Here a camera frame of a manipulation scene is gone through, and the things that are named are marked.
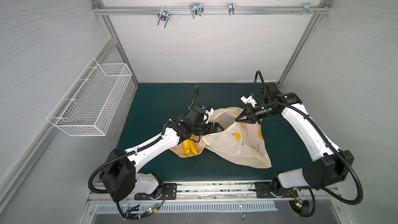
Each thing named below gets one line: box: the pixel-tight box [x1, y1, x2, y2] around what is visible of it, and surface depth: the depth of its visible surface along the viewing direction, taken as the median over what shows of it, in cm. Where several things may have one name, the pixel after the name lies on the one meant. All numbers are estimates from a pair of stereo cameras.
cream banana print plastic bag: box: [199, 106, 273, 169], surface depth 72 cm
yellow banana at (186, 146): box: [182, 138, 191, 154], surface depth 87 cm
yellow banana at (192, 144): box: [187, 134, 198, 155], surface depth 83 cm
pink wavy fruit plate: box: [168, 135, 205, 158], surface depth 84 cm
